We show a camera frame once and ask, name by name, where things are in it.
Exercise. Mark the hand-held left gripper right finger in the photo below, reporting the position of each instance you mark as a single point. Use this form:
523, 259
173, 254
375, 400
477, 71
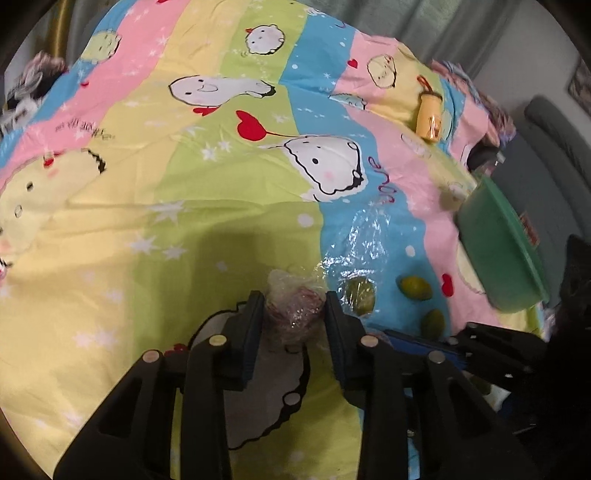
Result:
344, 350

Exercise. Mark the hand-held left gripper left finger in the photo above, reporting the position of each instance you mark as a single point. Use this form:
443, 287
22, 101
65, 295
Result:
247, 341

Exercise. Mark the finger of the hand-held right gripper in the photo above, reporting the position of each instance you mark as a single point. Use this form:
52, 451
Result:
415, 342

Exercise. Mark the green lime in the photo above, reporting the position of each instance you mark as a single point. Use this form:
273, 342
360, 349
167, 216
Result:
434, 324
415, 287
361, 297

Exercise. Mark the plastic red tomato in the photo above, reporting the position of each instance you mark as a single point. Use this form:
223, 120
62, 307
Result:
295, 307

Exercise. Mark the green plastic bowl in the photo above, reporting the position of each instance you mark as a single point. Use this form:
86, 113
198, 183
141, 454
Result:
494, 249

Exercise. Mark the clear plastic sheet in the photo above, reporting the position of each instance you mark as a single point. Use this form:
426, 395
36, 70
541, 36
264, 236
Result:
360, 240

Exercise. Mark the colourful cartoon printed blanket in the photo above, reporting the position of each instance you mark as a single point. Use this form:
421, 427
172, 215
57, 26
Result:
184, 207

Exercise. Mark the grey sofa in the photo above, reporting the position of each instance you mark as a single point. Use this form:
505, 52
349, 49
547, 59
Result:
549, 161

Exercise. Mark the dark box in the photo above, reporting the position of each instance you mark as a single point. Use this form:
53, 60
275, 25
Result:
485, 161

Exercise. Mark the yellow bottle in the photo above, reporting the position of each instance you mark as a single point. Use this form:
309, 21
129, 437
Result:
429, 115

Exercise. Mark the grey green curtain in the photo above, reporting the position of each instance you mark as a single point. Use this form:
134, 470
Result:
438, 27

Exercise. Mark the bags of clothes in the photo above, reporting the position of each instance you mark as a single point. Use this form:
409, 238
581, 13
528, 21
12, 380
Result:
27, 92

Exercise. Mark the yellow patterned curtain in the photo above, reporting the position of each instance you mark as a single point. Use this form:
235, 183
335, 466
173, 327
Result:
69, 23

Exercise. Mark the framed wall picture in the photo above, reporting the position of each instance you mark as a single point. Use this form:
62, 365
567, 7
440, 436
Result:
581, 81

